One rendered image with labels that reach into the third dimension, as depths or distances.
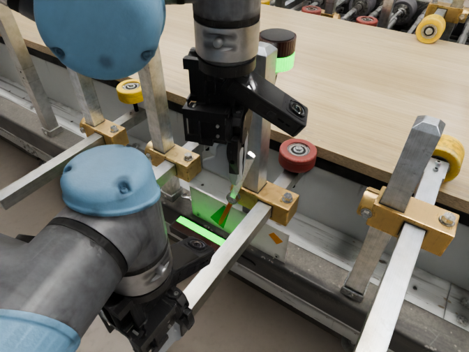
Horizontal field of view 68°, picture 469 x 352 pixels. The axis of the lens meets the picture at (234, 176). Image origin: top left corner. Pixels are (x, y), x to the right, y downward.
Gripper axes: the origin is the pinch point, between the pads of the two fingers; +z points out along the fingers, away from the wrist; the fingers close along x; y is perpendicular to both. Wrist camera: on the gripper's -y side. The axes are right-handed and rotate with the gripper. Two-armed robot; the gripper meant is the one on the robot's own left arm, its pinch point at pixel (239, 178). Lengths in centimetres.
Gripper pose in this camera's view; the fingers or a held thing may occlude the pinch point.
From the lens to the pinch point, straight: 55.0
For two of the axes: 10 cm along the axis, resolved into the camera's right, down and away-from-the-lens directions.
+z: -0.1, 7.3, 6.8
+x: -2.3, 6.6, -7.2
